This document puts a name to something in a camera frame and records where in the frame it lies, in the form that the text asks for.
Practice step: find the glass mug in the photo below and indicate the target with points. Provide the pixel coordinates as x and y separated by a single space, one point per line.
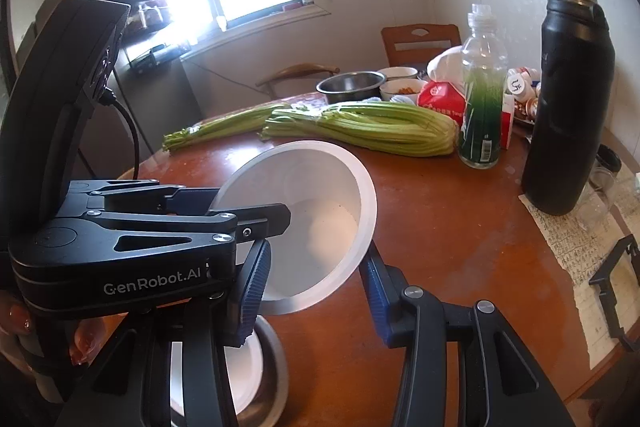
600 197

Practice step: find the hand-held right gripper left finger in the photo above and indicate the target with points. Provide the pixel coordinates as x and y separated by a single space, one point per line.
252 297

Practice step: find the red paper bowl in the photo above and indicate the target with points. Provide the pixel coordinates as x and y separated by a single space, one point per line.
320 227
240 372

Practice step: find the black thermos flask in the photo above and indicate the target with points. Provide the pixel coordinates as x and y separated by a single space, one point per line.
565 107

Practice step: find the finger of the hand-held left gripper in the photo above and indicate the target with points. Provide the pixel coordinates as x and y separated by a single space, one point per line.
260 219
150 197

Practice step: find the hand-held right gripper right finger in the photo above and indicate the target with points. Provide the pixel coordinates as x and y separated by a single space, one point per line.
375 302

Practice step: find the black hanging spice rack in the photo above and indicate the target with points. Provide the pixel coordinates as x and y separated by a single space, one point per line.
145 2

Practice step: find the handwritten paper sheet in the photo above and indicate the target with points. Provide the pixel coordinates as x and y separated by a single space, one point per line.
575 247

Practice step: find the long thin celery bunch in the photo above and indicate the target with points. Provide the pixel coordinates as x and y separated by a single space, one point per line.
225 124

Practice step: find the small steel bowl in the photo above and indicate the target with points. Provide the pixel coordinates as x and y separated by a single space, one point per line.
350 89

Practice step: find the red carton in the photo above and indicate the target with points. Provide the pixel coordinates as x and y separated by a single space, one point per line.
507 122

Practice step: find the thick celery bunch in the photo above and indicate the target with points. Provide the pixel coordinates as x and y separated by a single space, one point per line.
375 127

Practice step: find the black folding stand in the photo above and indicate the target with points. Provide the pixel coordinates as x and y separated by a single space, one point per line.
607 302

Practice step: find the white plastic bag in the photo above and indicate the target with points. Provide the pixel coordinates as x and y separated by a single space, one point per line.
445 64

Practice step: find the white medicine bottle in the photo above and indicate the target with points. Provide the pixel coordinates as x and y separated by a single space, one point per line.
517 84

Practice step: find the brown chair with cutout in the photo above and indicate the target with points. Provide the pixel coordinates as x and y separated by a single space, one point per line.
400 44

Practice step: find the white bowl with food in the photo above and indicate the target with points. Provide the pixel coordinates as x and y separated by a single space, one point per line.
400 94

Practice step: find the person's left hand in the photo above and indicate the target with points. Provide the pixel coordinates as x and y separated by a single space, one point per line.
85 342

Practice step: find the large steel bowl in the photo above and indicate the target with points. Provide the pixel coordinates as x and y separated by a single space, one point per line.
275 372

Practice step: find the clear bottle green label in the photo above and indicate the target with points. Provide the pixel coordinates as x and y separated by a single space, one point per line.
482 132

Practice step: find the red food packet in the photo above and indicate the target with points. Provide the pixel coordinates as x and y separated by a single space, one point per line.
440 99

